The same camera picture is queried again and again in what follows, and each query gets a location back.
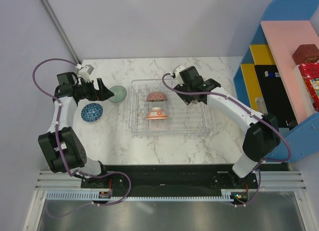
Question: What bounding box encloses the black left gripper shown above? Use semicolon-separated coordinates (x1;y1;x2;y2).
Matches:
74;79;114;102

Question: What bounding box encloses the pale green glazed bowl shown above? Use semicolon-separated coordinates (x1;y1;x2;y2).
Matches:
108;86;127;103

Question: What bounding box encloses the red floral pattern bowl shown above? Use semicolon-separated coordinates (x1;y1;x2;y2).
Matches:
146;92;167;102

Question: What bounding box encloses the orange white floral bowl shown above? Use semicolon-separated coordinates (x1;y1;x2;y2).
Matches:
146;107;168;120

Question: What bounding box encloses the brown lattice pattern bowl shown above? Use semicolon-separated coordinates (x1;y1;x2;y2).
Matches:
191;100;199;105

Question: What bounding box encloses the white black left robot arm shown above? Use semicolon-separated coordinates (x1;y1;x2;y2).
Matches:
38;72;114;188

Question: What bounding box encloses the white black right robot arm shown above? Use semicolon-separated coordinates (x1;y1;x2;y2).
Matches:
172;66;281;188

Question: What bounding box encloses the blue triangle pattern bowl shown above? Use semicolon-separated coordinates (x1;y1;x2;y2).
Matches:
81;103;103;122

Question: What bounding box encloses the black board with markers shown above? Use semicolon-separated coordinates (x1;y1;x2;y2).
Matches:
254;65;297;129

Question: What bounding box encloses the blue toy shelf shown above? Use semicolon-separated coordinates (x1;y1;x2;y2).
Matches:
233;0;319;162

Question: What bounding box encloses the dark red box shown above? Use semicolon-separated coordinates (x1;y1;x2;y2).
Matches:
292;44;319;65

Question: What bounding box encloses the red christmas tin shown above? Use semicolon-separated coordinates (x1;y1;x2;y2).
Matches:
298;63;319;110

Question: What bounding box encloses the clear wire dish rack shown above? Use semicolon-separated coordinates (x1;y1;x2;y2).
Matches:
129;79;212;135

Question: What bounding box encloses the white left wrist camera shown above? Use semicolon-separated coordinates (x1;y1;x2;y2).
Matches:
75;64;94;82

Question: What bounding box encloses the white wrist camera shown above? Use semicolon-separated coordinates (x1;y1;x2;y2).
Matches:
170;65;185;84
75;64;94;82

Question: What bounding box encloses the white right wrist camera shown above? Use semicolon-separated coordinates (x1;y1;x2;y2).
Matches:
170;65;185;84

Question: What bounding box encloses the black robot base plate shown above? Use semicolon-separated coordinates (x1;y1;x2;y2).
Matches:
80;163;291;195

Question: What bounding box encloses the aluminium corner post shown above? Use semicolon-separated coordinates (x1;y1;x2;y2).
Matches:
39;0;81;63

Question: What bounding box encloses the white slotted cable duct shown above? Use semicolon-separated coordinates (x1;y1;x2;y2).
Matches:
45;190;248;202

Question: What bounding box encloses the aluminium rail frame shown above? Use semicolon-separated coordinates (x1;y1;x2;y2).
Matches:
23;164;319;231

